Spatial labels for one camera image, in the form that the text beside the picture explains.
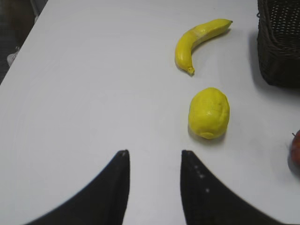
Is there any yellow lemon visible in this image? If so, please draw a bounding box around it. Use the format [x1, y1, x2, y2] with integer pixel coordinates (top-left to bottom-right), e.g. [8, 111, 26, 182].
[188, 87, 230, 139]

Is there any yellow banana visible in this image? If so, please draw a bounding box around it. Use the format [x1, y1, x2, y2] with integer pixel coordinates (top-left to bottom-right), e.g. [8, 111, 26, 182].
[174, 19, 233, 76]

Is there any red apple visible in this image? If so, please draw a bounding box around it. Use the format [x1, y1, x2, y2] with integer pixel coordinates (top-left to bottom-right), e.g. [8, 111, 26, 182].
[290, 130, 300, 166]

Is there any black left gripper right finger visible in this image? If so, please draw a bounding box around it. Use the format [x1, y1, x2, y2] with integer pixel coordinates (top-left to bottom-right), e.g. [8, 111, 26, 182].
[180, 150, 280, 225]

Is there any dark brown wicker basket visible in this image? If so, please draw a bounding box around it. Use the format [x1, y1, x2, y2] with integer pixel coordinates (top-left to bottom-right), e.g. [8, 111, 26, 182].
[257, 0, 300, 88]

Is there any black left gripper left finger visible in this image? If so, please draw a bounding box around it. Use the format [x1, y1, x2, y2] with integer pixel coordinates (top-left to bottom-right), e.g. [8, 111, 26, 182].
[30, 150, 130, 225]

